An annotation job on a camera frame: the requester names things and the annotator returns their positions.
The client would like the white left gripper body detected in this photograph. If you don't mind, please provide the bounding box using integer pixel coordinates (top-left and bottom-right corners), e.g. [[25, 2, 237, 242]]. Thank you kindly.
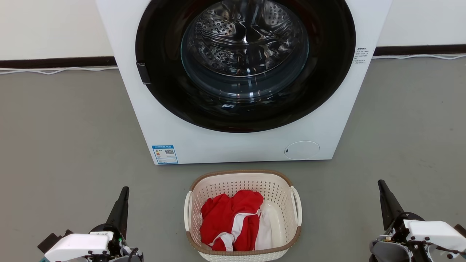
[[44, 224, 128, 262]]

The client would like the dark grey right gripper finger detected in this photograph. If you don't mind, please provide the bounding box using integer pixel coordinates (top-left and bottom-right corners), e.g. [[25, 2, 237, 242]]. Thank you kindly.
[[378, 179, 405, 230]]

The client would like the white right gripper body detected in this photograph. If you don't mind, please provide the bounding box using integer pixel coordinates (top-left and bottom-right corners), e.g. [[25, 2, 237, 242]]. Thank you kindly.
[[382, 212, 466, 259]]

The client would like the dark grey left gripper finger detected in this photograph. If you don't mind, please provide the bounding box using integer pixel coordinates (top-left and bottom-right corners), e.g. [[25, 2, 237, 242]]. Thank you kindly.
[[105, 186, 130, 239]]

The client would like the cream perforated laundry basket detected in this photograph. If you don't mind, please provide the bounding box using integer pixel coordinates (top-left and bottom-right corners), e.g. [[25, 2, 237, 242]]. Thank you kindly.
[[184, 170, 303, 262]]

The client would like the blue energy label sticker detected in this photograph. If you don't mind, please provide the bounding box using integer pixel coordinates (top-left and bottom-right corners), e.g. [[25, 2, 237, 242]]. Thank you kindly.
[[152, 145, 179, 165]]

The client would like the round white filter cover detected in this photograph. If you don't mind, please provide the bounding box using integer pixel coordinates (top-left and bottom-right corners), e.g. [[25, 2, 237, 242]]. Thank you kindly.
[[284, 141, 320, 160]]

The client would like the red and white garment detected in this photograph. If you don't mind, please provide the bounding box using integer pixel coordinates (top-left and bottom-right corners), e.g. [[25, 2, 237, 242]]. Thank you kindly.
[[200, 190, 264, 252]]

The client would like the white cloth garment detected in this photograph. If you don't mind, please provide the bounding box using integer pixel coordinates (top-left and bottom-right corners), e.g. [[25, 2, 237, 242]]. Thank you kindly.
[[255, 208, 273, 251]]

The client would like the white front-load washing machine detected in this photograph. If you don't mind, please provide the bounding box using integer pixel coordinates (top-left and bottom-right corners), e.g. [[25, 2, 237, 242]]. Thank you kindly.
[[95, 0, 393, 165]]

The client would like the small printed text label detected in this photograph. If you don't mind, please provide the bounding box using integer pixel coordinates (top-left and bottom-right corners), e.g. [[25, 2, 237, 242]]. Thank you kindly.
[[352, 47, 370, 65]]

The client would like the black round washer door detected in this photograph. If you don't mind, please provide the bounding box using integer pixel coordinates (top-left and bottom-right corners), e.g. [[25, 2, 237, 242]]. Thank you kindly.
[[135, 0, 356, 133]]

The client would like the steel washer drum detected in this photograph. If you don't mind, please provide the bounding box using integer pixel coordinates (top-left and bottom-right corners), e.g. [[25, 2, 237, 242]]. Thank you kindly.
[[181, 0, 310, 78]]

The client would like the black washer door handle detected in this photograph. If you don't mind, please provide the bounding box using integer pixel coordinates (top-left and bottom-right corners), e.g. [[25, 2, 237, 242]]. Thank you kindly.
[[137, 62, 151, 85]]

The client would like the white floor cable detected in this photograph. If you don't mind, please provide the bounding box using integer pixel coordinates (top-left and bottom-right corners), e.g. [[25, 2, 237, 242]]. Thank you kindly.
[[372, 54, 466, 60], [0, 66, 119, 75]]

